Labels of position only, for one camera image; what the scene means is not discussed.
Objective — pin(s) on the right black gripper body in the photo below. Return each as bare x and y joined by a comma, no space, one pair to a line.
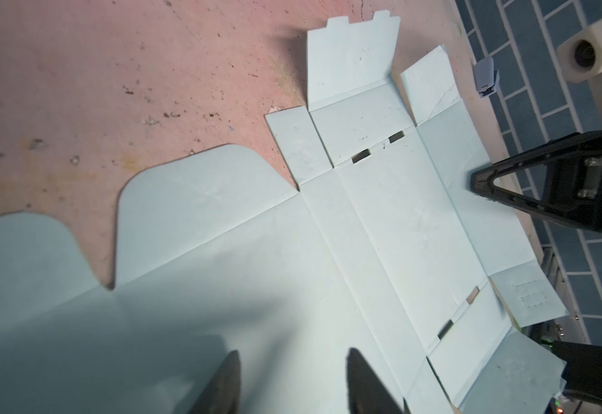
572,193

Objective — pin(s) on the small blue clip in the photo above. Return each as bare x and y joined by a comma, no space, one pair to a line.
486,77

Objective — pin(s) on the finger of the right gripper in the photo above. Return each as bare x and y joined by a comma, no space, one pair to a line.
517,182

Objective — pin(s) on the light blue paper box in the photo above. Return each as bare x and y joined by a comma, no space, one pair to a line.
376,245

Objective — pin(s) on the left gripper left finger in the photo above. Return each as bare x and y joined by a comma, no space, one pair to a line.
222,393

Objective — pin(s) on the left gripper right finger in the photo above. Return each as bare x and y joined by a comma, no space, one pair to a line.
366,393

